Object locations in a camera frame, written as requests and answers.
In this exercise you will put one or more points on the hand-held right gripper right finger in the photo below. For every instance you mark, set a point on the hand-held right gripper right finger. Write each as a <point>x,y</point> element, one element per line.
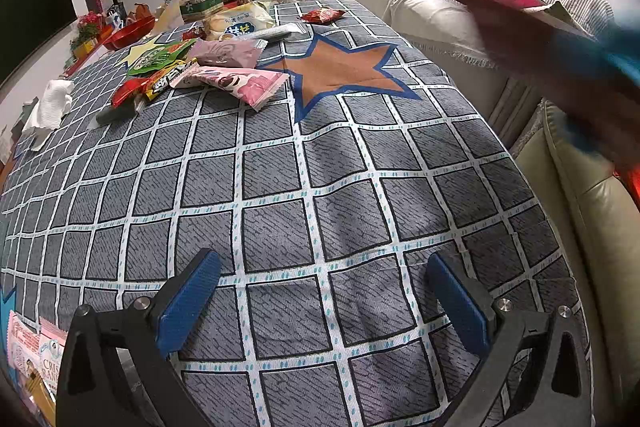
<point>460,307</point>

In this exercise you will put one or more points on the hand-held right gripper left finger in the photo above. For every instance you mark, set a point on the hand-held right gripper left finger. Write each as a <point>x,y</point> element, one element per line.
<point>192,302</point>

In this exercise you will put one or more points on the clear dark sausage stick packet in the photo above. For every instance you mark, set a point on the clear dark sausage stick packet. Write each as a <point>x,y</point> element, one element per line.
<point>112,114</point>

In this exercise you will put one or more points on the pink chocolate print snack packet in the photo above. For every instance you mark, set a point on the pink chocolate print snack packet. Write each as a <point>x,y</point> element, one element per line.
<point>240,84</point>

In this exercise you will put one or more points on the small red candy packet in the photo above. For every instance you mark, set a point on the small red candy packet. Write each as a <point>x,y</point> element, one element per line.
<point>322,15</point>

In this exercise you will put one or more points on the grey checked star tablecloth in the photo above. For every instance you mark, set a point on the grey checked star tablecloth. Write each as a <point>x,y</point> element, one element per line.
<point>300,207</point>

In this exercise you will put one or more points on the beige leather sofa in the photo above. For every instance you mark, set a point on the beige leather sofa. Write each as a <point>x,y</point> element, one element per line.
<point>575,217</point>

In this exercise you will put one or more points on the pink cookie print packet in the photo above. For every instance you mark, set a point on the pink cookie print packet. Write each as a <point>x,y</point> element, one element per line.
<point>50,352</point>

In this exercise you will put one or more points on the light blue snack packet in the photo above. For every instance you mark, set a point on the light blue snack packet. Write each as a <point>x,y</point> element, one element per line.
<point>20,347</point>

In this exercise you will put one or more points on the golden snack packet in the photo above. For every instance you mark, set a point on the golden snack packet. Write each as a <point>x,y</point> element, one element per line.
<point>40,394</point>

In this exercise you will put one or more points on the shiny red snack packet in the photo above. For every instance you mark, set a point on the shiny red snack packet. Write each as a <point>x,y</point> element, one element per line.
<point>127,91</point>

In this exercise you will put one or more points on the green snack packet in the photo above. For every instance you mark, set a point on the green snack packet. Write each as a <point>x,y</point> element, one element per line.
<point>155,58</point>

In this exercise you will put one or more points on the blurred dark and blue object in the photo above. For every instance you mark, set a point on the blurred dark and blue object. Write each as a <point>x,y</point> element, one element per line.
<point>550,72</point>

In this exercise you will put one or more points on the mauve snack packet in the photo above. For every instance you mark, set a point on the mauve snack packet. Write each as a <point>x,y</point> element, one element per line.
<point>225,52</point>

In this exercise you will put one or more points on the red bowl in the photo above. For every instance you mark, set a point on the red bowl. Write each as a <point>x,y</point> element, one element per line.
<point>130,34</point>

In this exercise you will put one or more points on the long silver snack packet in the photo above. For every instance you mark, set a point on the long silver snack packet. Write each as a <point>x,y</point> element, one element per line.
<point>275,33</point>

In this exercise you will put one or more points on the white bread packet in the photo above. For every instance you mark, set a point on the white bread packet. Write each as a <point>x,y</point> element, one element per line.
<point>240,24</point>

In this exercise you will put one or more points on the flower plant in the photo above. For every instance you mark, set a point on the flower plant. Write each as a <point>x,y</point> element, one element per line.
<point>89,24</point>

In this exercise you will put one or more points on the green and white tub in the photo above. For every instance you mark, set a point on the green and white tub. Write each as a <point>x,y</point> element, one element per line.
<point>200,4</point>

